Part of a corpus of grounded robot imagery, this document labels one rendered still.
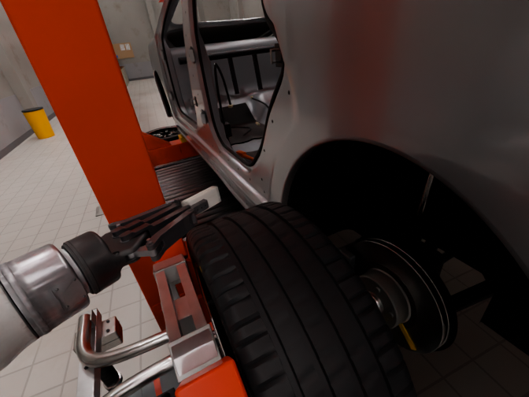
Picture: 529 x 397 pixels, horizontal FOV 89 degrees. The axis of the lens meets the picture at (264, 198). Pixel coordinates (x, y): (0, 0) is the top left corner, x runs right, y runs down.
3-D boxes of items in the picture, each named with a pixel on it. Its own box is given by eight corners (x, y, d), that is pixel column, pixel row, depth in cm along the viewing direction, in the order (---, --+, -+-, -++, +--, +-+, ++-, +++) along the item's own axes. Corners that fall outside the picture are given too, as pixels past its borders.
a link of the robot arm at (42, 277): (49, 351, 28) (106, 312, 32) (1, 286, 25) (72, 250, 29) (29, 315, 34) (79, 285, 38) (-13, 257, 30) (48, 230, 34)
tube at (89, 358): (182, 343, 55) (168, 311, 50) (76, 397, 49) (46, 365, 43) (167, 286, 69) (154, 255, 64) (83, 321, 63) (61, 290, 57)
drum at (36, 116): (39, 136, 637) (24, 109, 605) (58, 132, 648) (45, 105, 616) (34, 140, 604) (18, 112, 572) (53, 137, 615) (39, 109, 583)
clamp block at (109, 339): (123, 343, 65) (115, 330, 63) (82, 363, 62) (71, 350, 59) (123, 327, 69) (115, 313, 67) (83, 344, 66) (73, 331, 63)
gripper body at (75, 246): (75, 283, 37) (138, 246, 44) (101, 308, 32) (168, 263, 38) (49, 237, 34) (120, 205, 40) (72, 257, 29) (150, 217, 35)
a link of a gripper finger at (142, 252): (105, 248, 35) (123, 261, 31) (142, 228, 38) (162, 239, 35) (112, 263, 36) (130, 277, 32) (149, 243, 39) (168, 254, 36)
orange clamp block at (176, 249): (188, 254, 66) (176, 220, 67) (155, 267, 63) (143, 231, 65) (188, 257, 72) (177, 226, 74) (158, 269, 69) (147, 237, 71)
